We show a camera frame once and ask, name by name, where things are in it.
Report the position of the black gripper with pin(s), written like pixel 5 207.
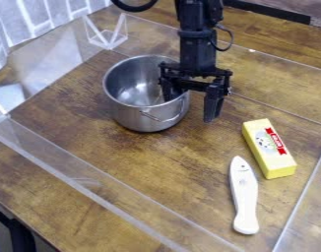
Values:
pixel 195 72

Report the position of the stainless steel pot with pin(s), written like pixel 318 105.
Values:
pixel 136 103

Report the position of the yellow butter block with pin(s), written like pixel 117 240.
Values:
pixel 269 149

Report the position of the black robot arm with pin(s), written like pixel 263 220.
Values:
pixel 199 15

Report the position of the black bar at back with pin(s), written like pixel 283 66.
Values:
pixel 267 11

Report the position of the clear acrylic barrier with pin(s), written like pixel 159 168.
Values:
pixel 100 189

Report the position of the white patterned curtain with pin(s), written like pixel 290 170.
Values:
pixel 25 19

